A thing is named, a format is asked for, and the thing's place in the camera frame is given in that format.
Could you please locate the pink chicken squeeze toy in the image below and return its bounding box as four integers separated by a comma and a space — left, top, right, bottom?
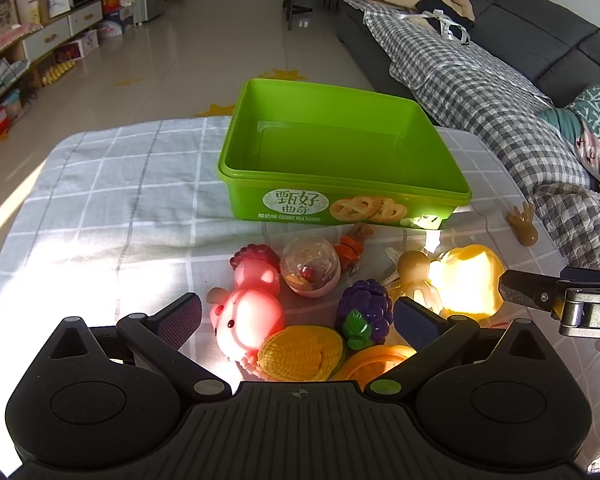
206, 244, 286, 368

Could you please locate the orange carrot toy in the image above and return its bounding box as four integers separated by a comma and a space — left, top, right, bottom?
335, 223, 374, 273

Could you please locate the amber rubber hand toy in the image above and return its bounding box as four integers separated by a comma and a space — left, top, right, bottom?
505, 203, 539, 247

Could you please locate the purple grape toy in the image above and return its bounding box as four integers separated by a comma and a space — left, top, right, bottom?
335, 278, 393, 351

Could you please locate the yellow corn toy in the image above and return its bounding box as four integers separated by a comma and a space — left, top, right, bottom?
257, 325, 344, 382

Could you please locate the black white garment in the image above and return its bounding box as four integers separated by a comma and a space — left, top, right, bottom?
416, 0, 475, 44

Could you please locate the tan octopus toy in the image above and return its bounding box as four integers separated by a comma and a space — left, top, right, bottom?
391, 250, 442, 314

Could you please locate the grey plaid blanket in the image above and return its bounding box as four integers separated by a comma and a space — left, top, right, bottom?
341, 0, 600, 270

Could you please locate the green plastic cookie box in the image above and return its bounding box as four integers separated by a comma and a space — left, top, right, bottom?
218, 78, 472, 230

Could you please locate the white drawer cabinet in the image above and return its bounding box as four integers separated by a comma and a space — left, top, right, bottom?
0, 1, 102, 99

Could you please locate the orange pumpkin half toy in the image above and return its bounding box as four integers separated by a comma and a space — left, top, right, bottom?
332, 344, 416, 391

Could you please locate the clear capsule egg toy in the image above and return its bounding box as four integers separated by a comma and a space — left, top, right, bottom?
280, 236, 341, 299

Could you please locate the grey checked table cloth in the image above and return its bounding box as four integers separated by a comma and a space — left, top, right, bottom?
0, 118, 600, 475

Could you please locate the dark grey sofa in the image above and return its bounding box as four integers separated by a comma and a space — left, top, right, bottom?
334, 0, 600, 110

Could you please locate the teal patterned pillow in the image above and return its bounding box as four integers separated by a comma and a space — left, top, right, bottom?
536, 84, 600, 184

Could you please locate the yellow bell pepper toy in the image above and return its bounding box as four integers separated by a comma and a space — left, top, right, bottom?
429, 244, 505, 322

